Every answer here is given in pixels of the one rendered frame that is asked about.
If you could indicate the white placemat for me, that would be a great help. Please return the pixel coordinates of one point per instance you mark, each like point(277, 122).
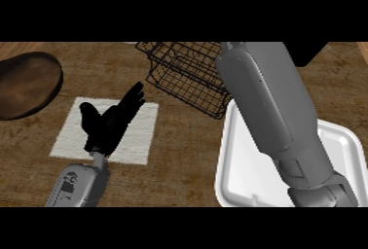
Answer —
point(140, 129)

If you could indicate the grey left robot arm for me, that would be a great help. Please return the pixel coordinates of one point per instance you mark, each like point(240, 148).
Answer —
point(79, 186)

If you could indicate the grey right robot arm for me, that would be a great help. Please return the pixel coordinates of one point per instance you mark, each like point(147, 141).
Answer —
point(273, 113)

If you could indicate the brown wooden bowl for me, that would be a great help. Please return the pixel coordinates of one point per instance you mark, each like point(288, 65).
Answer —
point(26, 86)

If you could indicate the white tray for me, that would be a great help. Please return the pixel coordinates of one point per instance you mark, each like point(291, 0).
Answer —
point(249, 175)

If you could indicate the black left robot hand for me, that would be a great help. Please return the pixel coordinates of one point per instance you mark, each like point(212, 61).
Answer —
point(112, 122)

